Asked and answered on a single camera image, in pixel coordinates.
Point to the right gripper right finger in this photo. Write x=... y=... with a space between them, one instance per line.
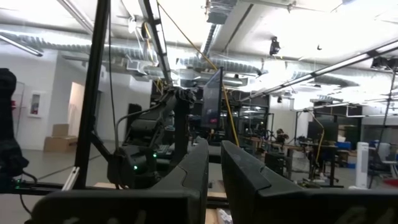
x=280 y=205

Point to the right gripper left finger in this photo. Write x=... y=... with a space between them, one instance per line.
x=161 y=205

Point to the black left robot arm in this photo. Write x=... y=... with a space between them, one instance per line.
x=143 y=130

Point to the white tower fan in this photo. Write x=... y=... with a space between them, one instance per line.
x=362 y=165

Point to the black flat monitor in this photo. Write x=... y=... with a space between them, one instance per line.
x=212 y=99

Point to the large brown cardboard box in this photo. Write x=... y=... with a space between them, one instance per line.
x=59 y=143

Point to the small brown cardboard box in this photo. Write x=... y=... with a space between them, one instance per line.
x=60 y=130

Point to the long ceiling light bar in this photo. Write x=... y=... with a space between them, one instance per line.
x=326 y=68

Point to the white frame corner bracket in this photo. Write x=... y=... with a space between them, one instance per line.
x=71 y=179

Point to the black frame base rail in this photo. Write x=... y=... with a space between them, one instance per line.
x=46 y=188

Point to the black aluminium frame post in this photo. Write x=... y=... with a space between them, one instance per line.
x=93 y=93

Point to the black overhead camera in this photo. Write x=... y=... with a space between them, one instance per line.
x=274 y=46

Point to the white wall extinguisher cabinet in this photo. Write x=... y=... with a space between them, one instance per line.
x=35 y=104

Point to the black frame crossbeam with lights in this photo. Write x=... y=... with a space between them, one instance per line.
x=157 y=40

